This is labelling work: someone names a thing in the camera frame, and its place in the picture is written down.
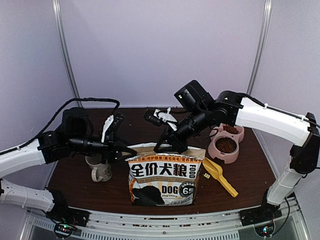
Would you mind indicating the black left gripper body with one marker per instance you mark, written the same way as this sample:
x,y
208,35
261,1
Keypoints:
x,y
107,150

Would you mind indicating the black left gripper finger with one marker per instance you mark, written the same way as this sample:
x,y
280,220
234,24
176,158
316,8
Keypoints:
x,y
121,147
121,158

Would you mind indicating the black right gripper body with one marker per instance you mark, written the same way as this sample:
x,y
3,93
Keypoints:
x,y
181,143

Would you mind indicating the dog food bag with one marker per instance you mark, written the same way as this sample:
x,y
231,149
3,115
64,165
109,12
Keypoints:
x,y
164,179

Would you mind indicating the yellow binder clip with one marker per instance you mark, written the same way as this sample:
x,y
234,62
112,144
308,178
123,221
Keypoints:
x,y
206,175

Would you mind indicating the yellow plastic scoop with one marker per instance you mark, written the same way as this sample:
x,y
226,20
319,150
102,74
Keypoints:
x,y
216,172

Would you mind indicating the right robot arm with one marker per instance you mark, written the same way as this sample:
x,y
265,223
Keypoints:
x,y
235,108

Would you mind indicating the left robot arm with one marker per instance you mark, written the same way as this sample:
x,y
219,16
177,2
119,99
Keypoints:
x,y
75,135

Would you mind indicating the pink double pet bowl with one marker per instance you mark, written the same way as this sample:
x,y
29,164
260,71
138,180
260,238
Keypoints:
x,y
224,145

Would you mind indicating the cream ceramic mug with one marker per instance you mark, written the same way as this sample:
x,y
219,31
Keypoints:
x,y
100,172

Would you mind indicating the steel bowl insert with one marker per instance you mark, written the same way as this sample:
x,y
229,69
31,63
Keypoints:
x,y
226,145

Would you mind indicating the brown kibble in steel bowl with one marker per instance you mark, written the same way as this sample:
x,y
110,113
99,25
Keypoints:
x,y
225,144

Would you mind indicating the brown kibble in pink bowl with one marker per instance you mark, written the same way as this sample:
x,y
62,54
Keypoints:
x,y
230,129

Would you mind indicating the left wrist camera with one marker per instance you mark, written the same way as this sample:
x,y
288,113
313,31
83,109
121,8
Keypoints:
x,y
111,124

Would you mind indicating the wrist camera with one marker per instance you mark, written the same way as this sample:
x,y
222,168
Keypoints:
x,y
111,124
160,117

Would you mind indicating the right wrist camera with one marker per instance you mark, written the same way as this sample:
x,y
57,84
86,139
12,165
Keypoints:
x,y
160,117

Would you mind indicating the aluminium front rail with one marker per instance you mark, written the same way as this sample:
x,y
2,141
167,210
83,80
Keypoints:
x,y
223,225

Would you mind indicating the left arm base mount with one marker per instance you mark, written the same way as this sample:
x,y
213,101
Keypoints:
x,y
69,223

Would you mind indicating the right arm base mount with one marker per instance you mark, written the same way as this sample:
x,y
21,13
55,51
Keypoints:
x,y
262,219

